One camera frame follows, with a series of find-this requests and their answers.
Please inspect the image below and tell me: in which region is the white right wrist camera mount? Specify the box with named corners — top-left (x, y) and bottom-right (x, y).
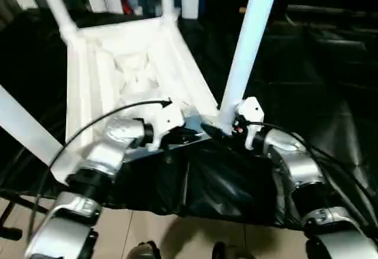
top-left (233, 96), bottom-right (266, 151)

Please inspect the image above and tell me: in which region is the black metal stand leg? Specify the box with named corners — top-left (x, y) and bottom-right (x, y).
top-left (0, 193), bottom-right (31, 241)

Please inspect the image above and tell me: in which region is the black left robot foot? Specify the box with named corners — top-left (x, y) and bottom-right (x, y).
top-left (126, 241), bottom-right (162, 259)

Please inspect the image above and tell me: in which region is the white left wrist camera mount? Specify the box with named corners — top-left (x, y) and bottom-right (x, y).
top-left (146, 102), bottom-right (185, 153)

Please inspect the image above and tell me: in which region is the black work mat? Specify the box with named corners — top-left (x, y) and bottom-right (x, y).
top-left (0, 8), bottom-right (378, 230)

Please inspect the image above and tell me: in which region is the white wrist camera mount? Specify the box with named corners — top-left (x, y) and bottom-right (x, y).
top-left (146, 102), bottom-right (185, 153)
top-left (233, 96), bottom-right (266, 151)

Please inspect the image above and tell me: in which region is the white plastic table top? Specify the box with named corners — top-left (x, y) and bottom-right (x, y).
top-left (50, 13), bottom-right (223, 184)

